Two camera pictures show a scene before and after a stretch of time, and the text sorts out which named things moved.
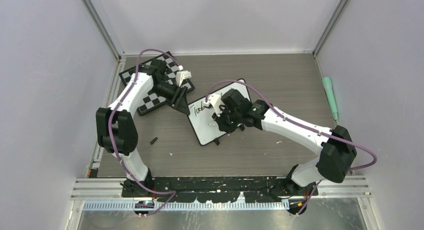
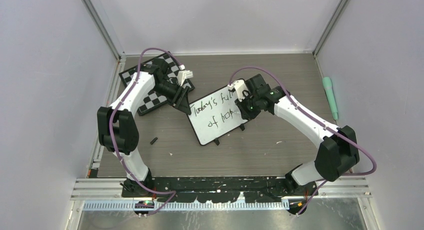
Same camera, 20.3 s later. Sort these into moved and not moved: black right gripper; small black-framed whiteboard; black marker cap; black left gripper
Moved: black right gripper
Not moved: black marker cap; black left gripper; small black-framed whiteboard
